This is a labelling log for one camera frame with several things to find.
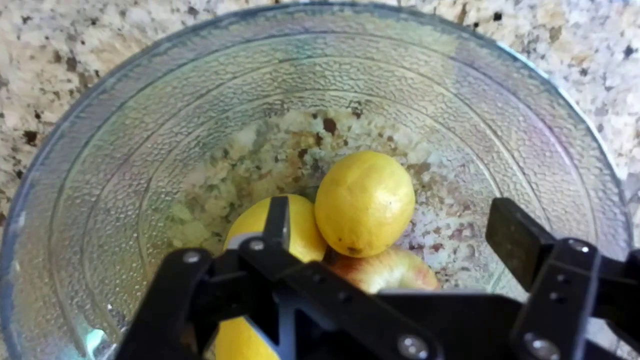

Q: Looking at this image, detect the yellow lemon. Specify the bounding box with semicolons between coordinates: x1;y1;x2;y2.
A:
222;191;330;265
204;313;283;360
313;150;418;259

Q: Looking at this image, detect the red yellow apple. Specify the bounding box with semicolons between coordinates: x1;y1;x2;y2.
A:
324;245;444;296

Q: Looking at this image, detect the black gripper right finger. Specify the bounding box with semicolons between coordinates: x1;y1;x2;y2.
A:
484;195;640;360

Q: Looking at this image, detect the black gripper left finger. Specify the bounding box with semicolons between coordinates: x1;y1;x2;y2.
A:
117;193;444;360

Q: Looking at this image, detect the clear glass bowl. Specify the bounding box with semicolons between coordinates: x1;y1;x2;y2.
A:
0;2;636;360

